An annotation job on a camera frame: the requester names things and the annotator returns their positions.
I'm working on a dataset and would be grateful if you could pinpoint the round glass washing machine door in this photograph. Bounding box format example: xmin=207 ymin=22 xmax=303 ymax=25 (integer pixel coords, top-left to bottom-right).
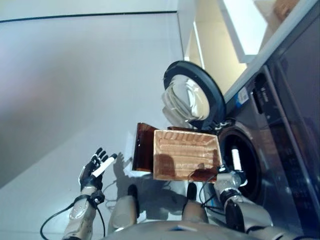
xmin=161 ymin=60 xmax=227 ymax=131

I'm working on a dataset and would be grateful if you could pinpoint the white shelf cabinet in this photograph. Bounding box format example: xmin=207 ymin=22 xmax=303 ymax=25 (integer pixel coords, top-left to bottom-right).
xmin=176 ymin=0 xmax=276 ymax=76

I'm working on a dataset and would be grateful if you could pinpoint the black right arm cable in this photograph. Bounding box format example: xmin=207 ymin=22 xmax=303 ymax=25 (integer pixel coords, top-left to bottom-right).
xmin=199 ymin=172 xmax=226 ymax=208

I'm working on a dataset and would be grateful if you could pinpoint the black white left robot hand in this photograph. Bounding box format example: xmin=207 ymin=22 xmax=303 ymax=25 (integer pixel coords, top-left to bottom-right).
xmin=79 ymin=147 xmax=118 ymax=193

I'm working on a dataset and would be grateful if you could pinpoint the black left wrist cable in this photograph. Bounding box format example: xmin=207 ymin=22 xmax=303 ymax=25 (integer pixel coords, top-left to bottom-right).
xmin=39 ymin=202 xmax=106 ymax=238

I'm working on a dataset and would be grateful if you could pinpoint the small wicker storage basket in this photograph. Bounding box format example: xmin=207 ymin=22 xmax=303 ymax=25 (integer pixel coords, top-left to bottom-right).
xmin=273 ymin=0 xmax=294 ymax=20

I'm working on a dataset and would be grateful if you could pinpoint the blue white label sticker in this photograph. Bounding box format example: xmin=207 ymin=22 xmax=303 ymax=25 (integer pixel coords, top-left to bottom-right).
xmin=202 ymin=184 xmax=216 ymax=208

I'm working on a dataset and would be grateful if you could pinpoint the wicker laundry basket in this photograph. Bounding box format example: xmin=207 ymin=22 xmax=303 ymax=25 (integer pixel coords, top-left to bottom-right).
xmin=151 ymin=129 xmax=223 ymax=185

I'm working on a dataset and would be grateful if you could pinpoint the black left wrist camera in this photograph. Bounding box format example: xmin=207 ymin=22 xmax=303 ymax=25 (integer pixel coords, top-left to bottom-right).
xmin=90 ymin=191 xmax=106 ymax=205

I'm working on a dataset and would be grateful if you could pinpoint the grey robot torso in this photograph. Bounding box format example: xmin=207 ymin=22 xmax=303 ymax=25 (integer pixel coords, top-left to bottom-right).
xmin=104 ymin=222 xmax=283 ymax=240

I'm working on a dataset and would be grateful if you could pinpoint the dark grey washing machine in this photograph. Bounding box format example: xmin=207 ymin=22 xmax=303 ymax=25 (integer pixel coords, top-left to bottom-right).
xmin=199 ymin=64 xmax=320 ymax=240

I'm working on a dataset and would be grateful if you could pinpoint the black baseboard strip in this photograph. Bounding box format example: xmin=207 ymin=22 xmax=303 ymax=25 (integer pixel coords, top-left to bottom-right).
xmin=0 ymin=10 xmax=178 ymax=25

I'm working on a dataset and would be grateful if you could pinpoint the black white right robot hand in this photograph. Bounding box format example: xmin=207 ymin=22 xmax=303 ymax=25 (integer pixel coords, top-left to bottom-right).
xmin=230 ymin=147 xmax=251 ymax=187

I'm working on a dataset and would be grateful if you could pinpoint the blue energy label sticker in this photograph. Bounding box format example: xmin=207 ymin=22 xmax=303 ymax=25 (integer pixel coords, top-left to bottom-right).
xmin=234 ymin=88 xmax=250 ymax=106

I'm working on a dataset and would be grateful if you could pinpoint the brown translucent plastic stool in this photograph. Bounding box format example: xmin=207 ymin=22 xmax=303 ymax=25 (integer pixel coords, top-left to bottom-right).
xmin=131 ymin=122 xmax=196 ymax=173

